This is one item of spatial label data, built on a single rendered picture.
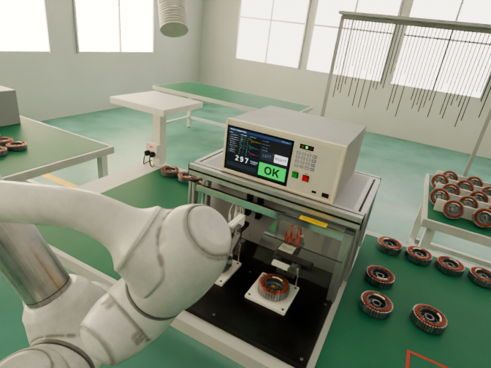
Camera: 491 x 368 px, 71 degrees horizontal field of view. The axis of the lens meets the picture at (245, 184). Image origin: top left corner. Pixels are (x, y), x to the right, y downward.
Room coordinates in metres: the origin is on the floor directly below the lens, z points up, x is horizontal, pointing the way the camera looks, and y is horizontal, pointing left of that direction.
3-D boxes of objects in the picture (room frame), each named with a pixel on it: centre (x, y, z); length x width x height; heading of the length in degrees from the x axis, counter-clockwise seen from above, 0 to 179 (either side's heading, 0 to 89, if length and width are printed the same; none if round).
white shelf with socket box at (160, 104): (1.92, 0.55, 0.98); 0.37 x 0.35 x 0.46; 65
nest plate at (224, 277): (1.06, 0.07, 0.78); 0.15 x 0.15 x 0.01; 65
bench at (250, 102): (4.87, 0.34, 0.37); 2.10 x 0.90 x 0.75; 65
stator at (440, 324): (0.94, -0.70, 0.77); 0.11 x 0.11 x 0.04
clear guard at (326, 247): (0.93, -0.23, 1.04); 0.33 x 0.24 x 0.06; 155
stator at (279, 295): (0.96, -0.15, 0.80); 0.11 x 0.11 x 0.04
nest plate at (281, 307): (0.96, -0.14, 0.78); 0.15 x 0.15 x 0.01; 65
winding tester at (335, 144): (1.30, -0.18, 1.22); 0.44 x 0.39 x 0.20; 65
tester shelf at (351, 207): (1.30, -0.17, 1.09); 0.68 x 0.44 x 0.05; 65
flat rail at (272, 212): (1.10, -0.08, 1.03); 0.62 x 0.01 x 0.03; 65
